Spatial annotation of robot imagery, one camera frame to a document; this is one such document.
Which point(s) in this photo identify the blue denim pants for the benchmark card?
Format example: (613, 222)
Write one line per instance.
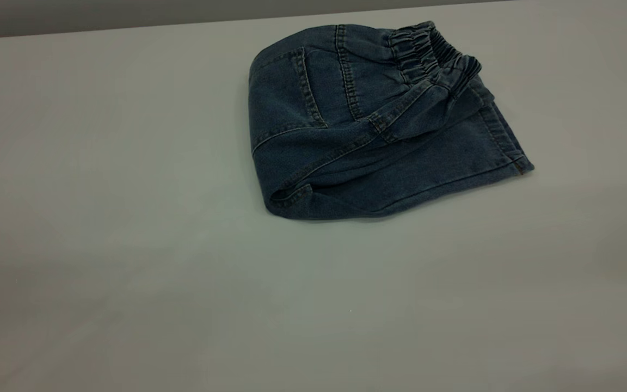
(357, 141)

